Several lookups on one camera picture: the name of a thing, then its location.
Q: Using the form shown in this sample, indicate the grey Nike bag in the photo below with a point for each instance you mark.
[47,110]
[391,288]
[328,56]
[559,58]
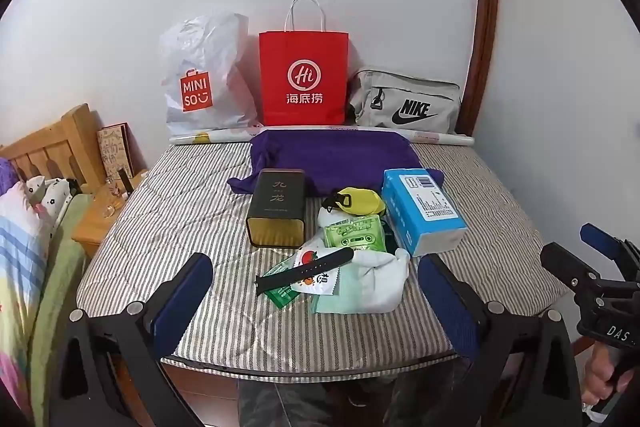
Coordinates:
[391,100]

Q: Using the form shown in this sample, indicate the wooden headboard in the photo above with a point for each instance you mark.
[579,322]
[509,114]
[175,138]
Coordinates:
[68,149]

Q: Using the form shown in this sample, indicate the red Haidilao paper bag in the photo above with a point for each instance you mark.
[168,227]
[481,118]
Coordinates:
[303,74]

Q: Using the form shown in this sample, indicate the wooden nightstand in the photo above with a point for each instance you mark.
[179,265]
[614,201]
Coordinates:
[99,218]

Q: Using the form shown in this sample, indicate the brown patterned book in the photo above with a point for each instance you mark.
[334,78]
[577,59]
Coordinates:
[114,149]

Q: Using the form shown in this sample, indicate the dark green tea tin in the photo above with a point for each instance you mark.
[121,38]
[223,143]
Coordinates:
[276,217]

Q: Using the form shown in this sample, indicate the white and green socks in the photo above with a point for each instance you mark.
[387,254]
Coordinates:
[373,282]

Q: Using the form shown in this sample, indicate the green sachet packet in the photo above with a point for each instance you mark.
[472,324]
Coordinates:
[283,296]

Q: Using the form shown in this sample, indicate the person's right hand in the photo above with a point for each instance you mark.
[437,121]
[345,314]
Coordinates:
[599,370]

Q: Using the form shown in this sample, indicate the purple towel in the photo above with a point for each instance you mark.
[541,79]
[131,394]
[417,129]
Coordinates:
[328,165]

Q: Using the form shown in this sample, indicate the green wet wipes pack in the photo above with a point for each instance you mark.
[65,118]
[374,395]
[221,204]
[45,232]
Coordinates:
[361,233]

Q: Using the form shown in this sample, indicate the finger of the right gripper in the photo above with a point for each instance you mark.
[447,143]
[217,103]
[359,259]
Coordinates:
[569,269]
[607,245]

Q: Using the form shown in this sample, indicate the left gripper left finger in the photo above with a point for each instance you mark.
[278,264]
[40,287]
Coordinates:
[170,309]

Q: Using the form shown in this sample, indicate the blue tissue pack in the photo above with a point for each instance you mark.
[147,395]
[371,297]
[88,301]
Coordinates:
[421,215]

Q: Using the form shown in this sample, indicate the purple plush toy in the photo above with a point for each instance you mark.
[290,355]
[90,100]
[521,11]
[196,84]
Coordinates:
[8,176]

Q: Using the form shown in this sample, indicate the rolled patterned paper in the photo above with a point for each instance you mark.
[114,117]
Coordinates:
[248,134]

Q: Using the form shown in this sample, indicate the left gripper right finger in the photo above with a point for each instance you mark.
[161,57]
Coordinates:
[456,305]

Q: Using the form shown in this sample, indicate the white Miniso plastic bag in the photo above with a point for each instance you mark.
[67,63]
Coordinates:
[203,87]

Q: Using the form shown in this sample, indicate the yellow Adidas pouch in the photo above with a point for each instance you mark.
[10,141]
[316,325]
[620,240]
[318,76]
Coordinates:
[355,201]

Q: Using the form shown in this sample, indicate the brown door frame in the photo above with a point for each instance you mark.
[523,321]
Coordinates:
[476,82]

